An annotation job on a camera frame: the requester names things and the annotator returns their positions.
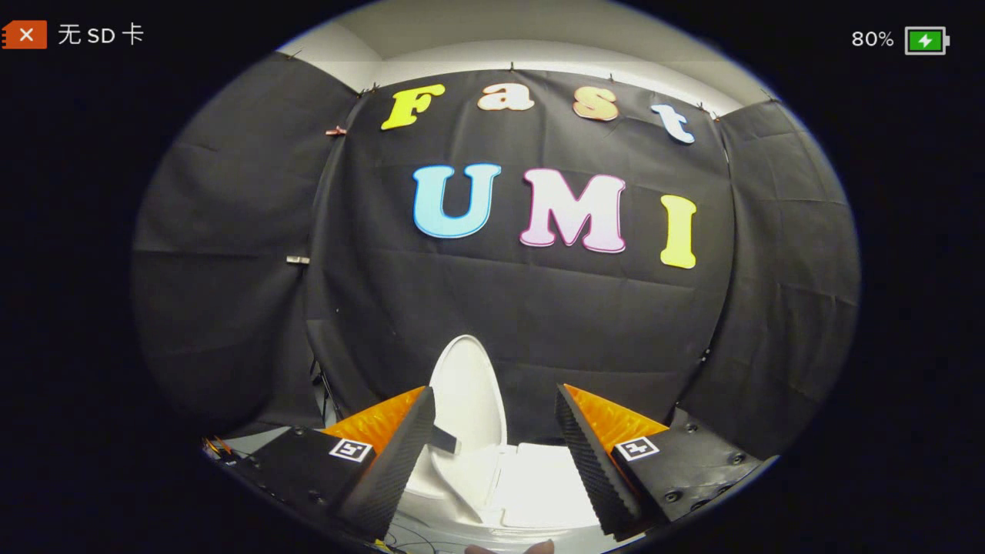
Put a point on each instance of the black backdrop cloth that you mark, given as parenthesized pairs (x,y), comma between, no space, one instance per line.
(539,308)

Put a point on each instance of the dark grey strip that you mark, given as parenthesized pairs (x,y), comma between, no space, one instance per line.
(446,440)

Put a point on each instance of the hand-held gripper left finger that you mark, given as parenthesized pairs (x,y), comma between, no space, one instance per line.
(396,462)

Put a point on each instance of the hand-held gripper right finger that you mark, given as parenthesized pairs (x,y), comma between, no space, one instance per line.
(589,462)

